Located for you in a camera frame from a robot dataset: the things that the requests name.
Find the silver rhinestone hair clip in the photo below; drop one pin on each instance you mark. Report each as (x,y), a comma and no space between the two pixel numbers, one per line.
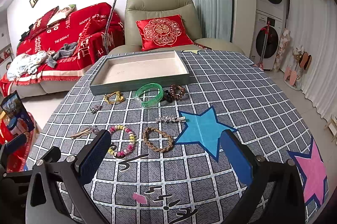
(170,119)

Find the white clothes pile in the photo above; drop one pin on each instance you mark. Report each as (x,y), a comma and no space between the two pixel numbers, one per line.
(25,63)

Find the red blanket sofa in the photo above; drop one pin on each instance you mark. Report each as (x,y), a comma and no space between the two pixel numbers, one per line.
(86,27)

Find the beige armchair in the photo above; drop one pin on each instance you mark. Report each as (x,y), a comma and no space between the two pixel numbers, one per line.
(149,9)

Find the white sheer curtain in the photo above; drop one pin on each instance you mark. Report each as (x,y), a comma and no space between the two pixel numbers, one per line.
(312,24)

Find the small silver flower clip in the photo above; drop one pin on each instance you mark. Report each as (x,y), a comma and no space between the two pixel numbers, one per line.
(95,108)

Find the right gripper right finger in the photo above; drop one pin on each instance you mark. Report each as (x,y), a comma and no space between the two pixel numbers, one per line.
(239,156)

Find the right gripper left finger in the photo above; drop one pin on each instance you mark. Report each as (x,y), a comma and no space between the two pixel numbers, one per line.
(90,157)

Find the red gift box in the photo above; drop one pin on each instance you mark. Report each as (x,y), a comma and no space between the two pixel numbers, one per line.
(16,121)

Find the flexible phone holder pole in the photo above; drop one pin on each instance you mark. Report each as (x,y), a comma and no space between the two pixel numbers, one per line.
(107,26)

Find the checked grey tablecloth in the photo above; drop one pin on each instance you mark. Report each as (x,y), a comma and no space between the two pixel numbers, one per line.
(194,182)

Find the grey jewelry tray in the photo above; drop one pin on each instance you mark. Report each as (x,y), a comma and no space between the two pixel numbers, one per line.
(130,72)

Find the black claw hair clip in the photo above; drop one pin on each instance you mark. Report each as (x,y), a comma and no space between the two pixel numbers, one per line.
(167,96)

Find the red embroidered cushion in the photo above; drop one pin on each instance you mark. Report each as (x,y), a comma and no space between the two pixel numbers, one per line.
(163,32)

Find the brown braided hair band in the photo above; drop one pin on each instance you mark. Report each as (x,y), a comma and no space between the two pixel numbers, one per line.
(162,135)

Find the lower washing machine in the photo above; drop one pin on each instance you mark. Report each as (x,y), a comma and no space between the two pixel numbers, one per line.
(274,34)

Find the grey cloth on sofa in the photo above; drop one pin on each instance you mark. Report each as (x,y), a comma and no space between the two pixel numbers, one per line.
(64,52)

